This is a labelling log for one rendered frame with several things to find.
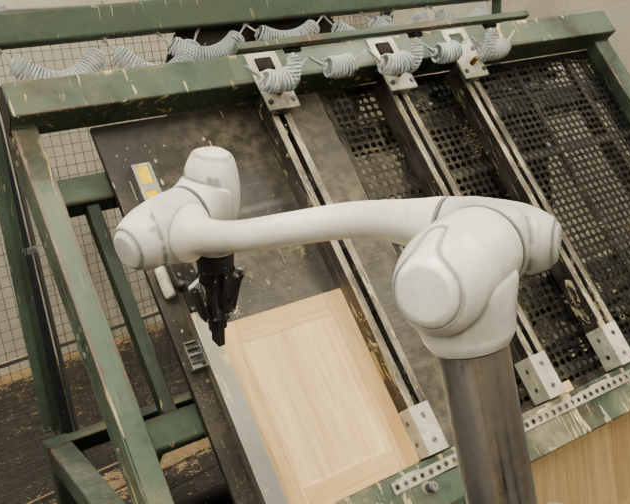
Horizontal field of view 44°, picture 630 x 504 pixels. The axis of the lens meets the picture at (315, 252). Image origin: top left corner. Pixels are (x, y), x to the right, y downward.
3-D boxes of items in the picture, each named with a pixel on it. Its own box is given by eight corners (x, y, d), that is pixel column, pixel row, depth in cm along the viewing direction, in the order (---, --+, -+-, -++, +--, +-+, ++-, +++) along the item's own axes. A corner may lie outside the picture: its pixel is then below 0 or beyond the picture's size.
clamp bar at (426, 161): (530, 408, 214) (586, 383, 194) (351, 61, 246) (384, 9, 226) (555, 396, 219) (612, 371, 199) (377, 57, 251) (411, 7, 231)
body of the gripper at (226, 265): (223, 233, 158) (224, 271, 163) (186, 246, 153) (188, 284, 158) (243, 250, 153) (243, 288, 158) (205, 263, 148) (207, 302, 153)
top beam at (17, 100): (9, 140, 191) (11, 117, 183) (-3, 107, 194) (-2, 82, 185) (599, 47, 299) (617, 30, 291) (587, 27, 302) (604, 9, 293)
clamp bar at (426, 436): (410, 464, 193) (460, 443, 173) (233, 77, 225) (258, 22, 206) (441, 450, 198) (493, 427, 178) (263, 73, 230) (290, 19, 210)
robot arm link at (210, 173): (208, 204, 156) (165, 232, 146) (205, 133, 148) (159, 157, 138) (252, 219, 152) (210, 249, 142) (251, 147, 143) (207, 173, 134)
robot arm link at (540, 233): (461, 179, 125) (425, 199, 114) (575, 191, 115) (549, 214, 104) (459, 256, 129) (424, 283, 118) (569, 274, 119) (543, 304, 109)
